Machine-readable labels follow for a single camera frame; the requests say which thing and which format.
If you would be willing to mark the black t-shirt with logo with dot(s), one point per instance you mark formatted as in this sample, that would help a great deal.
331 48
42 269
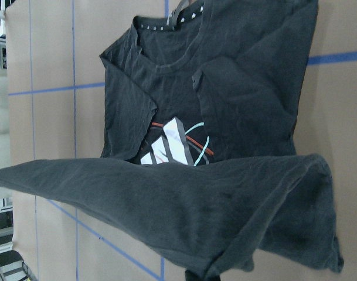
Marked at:
198 160

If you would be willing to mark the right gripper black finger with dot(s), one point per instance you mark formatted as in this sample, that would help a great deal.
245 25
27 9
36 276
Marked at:
191 276

